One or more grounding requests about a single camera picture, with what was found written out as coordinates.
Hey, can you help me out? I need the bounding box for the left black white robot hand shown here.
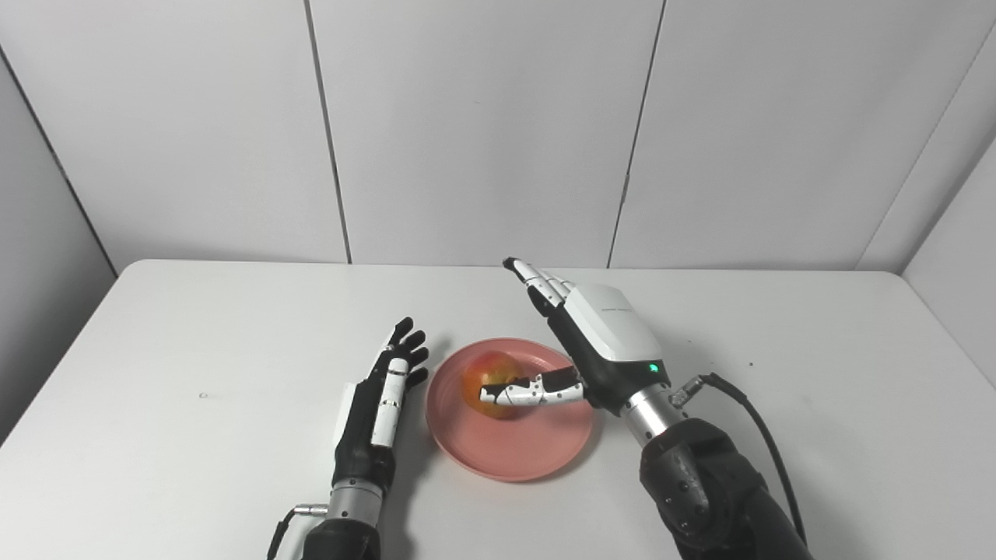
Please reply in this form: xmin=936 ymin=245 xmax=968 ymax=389
xmin=332 ymin=317 xmax=430 ymax=492

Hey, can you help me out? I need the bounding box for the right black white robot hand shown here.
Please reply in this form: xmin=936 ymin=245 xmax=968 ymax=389
xmin=478 ymin=257 xmax=673 ymax=417

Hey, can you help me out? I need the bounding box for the red yellow pomegranate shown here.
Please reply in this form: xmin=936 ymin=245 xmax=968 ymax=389
xmin=462 ymin=351 xmax=527 ymax=421

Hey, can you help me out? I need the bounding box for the pink round plate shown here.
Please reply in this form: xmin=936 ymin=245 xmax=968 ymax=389
xmin=425 ymin=337 xmax=596 ymax=483

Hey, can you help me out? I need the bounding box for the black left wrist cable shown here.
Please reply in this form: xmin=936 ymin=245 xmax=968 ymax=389
xmin=267 ymin=504 xmax=329 ymax=560

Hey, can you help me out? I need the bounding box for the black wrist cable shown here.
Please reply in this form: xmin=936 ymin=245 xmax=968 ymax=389
xmin=669 ymin=373 xmax=808 ymax=547
xmin=267 ymin=504 xmax=329 ymax=560

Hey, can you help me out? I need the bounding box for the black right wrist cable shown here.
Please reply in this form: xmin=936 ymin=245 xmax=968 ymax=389
xmin=669 ymin=373 xmax=808 ymax=547

